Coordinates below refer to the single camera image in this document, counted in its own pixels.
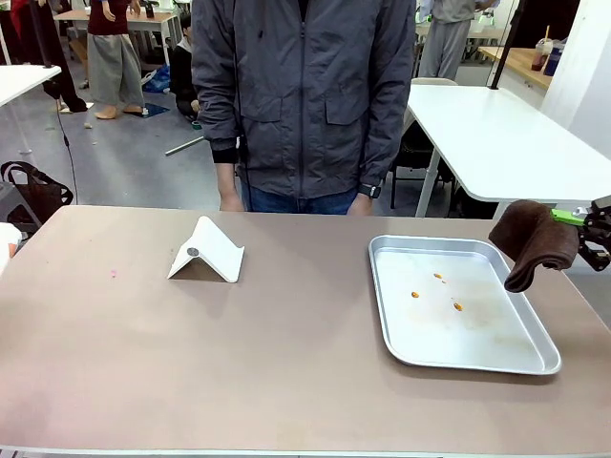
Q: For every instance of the brown towel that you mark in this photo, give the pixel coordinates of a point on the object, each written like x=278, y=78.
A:
x=534, y=238

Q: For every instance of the small round grey disc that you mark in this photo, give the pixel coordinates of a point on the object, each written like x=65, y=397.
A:
x=192, y=251

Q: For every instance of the black mesh bag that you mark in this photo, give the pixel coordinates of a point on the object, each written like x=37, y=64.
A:
x=33, y=191

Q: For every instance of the wooden counter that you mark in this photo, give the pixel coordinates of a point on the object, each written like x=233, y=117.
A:
x=520, y=64

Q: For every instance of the large white table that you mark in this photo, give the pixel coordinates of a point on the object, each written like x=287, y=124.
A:
x=501, y=143

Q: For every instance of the grey metal bar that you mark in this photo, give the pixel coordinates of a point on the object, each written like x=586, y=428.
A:
x=183, y=146

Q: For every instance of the seated person in black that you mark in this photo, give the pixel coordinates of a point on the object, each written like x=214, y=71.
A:
x=182, y=76

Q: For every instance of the white table leg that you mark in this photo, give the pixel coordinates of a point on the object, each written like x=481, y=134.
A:
x=428, y=181

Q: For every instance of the wooden table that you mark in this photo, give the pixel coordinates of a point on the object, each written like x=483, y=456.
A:
x=153, y=19

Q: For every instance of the black chair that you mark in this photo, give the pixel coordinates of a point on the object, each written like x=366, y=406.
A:
x=415, y=152

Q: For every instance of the small white table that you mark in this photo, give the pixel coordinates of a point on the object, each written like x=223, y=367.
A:
x=19, y=81

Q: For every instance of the person's right forearm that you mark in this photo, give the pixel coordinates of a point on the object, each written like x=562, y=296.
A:
x=226, y=176

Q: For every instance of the white folded tablet stand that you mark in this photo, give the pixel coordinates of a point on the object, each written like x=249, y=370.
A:
x=215, y=248

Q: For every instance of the figure in black trousers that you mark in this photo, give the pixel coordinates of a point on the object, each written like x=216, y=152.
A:
x=57, y=57

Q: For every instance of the black pole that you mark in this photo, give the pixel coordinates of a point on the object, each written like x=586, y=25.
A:
x=503, y=43

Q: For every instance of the plastic drink cup with straw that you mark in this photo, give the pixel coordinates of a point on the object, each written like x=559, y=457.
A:
x=541, y=55

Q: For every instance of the black wrist watch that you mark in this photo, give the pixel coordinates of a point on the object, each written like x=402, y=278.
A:
x=371, y=191

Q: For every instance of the person in grey jacket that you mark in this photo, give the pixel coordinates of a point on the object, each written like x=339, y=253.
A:
x=305, y=95

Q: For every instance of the blue cup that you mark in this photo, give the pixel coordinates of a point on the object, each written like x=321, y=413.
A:
x=554, y=59

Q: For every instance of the blue plastic bag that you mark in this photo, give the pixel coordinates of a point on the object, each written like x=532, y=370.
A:
x=156, y=78

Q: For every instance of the figure in red top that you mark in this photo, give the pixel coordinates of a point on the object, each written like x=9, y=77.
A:
x=112, y=62

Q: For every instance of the person in grey sweatsuit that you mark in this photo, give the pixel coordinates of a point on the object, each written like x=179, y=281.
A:
x=446, y=43

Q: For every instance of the person's right hand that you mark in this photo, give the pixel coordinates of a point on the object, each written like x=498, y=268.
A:
x=231, y=201

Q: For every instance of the silver metal tray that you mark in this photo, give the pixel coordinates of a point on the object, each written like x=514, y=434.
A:
x=453, y=343

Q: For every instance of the person's left hand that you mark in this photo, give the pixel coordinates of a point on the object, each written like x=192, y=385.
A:
x=359, y=205

